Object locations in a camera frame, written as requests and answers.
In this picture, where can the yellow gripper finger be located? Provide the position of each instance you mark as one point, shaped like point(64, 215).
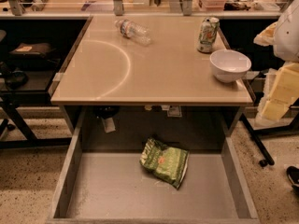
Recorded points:
point(266, 37)
point(283, 93)

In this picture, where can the green jalapeno chip bag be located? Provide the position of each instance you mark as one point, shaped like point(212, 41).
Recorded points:
point(166, 163)

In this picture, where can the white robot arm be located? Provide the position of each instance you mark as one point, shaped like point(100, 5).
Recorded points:
point(283, 36)

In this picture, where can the open grey drawer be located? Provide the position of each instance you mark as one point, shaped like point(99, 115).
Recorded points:
point(103, 182)

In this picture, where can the white bowl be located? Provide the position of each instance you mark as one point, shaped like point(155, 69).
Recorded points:
point(228, 65)

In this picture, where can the green white soda can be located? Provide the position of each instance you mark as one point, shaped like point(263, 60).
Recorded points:
point(208, 33)

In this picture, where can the black shoe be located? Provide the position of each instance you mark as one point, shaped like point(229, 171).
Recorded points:
point(293, 175)

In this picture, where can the clear plastic water bottle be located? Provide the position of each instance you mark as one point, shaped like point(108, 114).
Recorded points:
point(134, 31)

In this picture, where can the white paper tag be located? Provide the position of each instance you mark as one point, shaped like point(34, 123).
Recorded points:
point(109, 125)

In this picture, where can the black headphones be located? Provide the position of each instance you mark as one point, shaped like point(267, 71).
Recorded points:
point(13, 79)

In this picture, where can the black table leg frame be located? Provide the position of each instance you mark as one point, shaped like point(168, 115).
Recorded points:
point(290, 129)

